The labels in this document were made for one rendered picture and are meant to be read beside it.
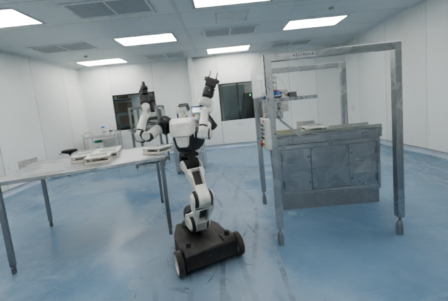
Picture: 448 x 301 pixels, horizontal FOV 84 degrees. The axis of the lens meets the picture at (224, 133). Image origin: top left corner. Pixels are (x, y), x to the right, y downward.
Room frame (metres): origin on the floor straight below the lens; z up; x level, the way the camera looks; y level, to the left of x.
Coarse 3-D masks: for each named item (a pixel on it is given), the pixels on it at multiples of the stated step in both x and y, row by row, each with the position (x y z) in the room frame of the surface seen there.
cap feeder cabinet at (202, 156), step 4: (172, 140) 5.10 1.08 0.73; (204, 144) 5.42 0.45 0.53; (200, 148) 5.09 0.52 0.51; (204, 148) 5.31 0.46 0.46; (176, 152) 5.09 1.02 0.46; (200, 152) 5.09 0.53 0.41; (204, 152) 5.19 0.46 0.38; (176, 156) 5.09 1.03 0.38; (196, 156) 5.09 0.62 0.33; (200, 156) 5.09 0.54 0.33; (204, 156) 5.10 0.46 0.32; (176, 160) 5.09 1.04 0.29; (204, 160) 5.09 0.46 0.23; (176, 164) 5.09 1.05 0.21; (180, 164) 5.09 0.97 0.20; (204, 164) 5.09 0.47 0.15; (176, 168) 5.09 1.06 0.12; (180, 168) 5.09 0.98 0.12
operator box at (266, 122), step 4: (264, 120) 2.05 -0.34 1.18; (268, 120) 2.05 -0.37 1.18; (264, 124) 2.05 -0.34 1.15; (268, 124) 2.05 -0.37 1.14; (264, 128) 2.05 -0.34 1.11; (268, 128) 2.05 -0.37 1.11; (264, 132) 2.07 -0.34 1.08; (268, 132) 2.05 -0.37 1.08; (264, 136) 2.09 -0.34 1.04; (268, 136) 2.05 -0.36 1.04; (264, 140) 2.11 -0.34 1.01; (268, 140) 2.05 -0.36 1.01; (268, 144) 2.05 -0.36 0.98; (272, 144) 2.05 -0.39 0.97; (264, 148) 2.15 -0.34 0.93; (268, 148) 2.05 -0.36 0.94; (272, 148) 2.05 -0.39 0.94
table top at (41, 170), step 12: (120, 156) 2.83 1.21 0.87; (132, 156) 2.75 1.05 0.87; (144, 156) 2.67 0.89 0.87; (156, 156) 2.60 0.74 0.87; (24, 168) 2.67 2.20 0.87; (36, 168) 2.59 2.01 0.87; (48, 168) 2.53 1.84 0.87; (60, 168) 2.46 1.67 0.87; (72, 168) 2.40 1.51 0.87; (84, 168) 2.34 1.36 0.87; (96, 168) 2.36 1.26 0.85; (108, 168) 2.39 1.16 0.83; (0, 180) 2.17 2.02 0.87; (12, 180) 2.15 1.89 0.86; (24, 180) 2.17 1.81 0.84
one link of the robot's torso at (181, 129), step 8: (176, 120) 2.20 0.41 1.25; (184, 120) 2.16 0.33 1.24; (192, 120) 2.14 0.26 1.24; (176, 128) 2.17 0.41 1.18; (184, 128) 2.14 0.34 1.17; (192, 128) 2.13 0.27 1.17; (176, 136) 2.17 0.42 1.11; (184, 136) 2.14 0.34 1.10; (192, 136) 2.15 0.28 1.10; (176, 144) 2.20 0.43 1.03; (184, 144) 2.16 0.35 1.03; (192, 144) 2.15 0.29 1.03; (200, 144) 2.26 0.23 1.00
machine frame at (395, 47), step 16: (336, 48) 2.15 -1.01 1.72; (352, 48) 2.15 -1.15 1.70; (368, 48) 2.14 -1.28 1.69; (384, 48) 2.14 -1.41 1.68; (400, 48) 2.14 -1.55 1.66; (320, 64) 3.12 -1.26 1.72; (336, 64) 3.11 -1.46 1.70; (400, 64) 2.14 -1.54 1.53; (272, 80) 2.16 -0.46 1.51; (400, 80) 2.14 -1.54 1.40; (272, 96) 2.16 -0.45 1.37; (400, 96) 2.14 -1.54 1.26; (256, 112) 3.13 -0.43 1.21; (272, 112) 2.16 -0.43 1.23; (400, 112) 2.14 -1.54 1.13; (256, 128) 3.13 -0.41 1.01; (272, 128) 2.16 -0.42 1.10; (400, 128) 2.14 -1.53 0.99; (400, 144) 2.14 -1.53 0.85; (272, 160) 2.16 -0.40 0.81; (400, 160) 2.14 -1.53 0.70; (272, 176) 2.21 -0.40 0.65; (400, 176) 2.14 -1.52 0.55; (400, 192) 2.14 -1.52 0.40; (400, 208) 2.14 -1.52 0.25; (400, 224) 2.15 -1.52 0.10
